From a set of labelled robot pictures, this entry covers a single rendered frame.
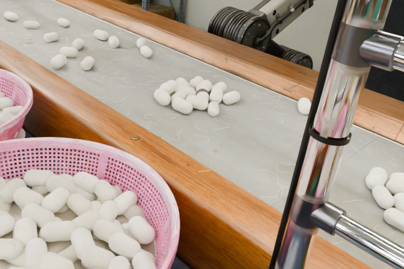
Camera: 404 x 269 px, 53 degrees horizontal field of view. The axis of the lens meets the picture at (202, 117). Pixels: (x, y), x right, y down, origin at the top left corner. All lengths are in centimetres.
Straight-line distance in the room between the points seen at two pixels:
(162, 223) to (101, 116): 20
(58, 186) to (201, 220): 16
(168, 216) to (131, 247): 4
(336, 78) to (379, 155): 38
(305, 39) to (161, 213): 249
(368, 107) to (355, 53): 46
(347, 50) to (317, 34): 256
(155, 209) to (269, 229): 12
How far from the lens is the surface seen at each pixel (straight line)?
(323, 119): 26
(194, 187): 42
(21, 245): 40
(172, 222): 38
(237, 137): 57
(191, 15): 334
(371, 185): 52
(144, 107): 63
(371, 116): 69
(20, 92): 64
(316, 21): 279
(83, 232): 40
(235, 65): 80
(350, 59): 24
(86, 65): 75
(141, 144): 48
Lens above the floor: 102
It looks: 27 degrees down
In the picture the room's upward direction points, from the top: 7 degrees clockwise
